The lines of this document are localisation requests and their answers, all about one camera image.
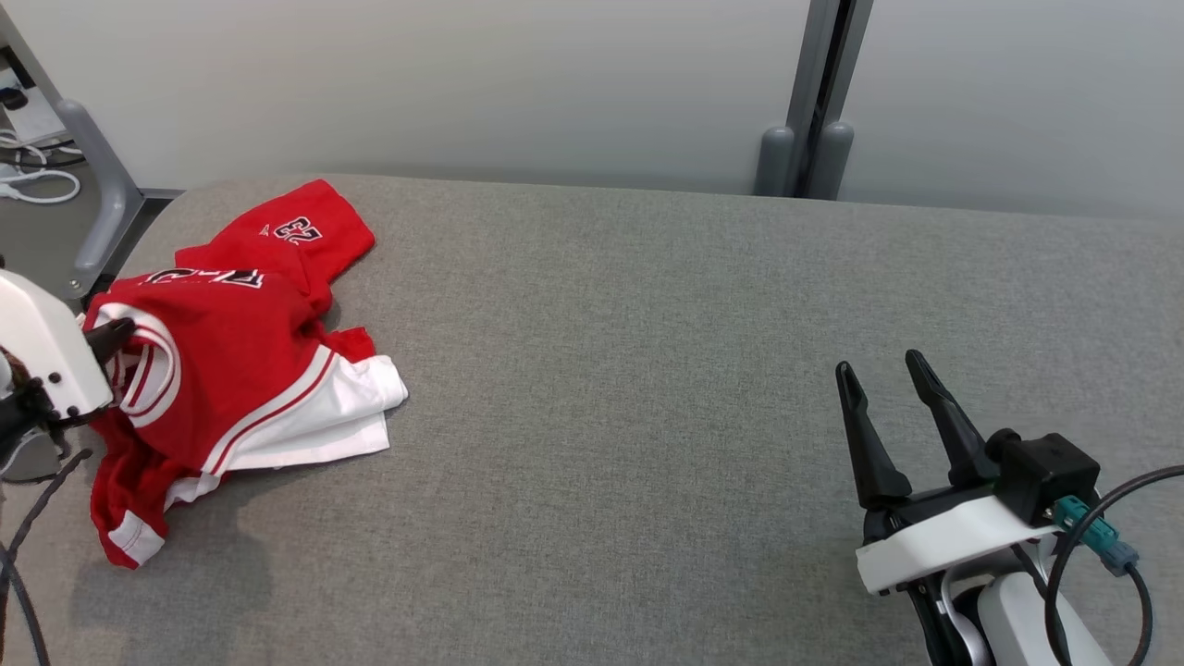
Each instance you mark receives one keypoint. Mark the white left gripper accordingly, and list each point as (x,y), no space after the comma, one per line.
(46,342)

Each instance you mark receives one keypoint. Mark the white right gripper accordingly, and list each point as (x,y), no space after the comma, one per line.
(925,546)

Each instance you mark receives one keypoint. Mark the red jersey with striped trim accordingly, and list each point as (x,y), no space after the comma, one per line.
(231,351)

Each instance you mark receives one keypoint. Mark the red shorts with white hem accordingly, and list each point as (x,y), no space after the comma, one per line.
(314,199)

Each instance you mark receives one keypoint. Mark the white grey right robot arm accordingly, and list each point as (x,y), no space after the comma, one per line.
(1017,620)

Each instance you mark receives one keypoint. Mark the white power strip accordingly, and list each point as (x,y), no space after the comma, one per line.
(37,116)

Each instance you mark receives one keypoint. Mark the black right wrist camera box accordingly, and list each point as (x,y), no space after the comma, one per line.
(1045,472)

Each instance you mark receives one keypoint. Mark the grey metal frame leg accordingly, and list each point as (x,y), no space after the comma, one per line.
(102,185)

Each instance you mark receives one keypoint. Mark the teal right camera connector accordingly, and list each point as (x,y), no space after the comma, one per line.
(1096,532)

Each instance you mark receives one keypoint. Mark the grey partition post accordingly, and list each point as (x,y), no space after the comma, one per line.
(814,92)

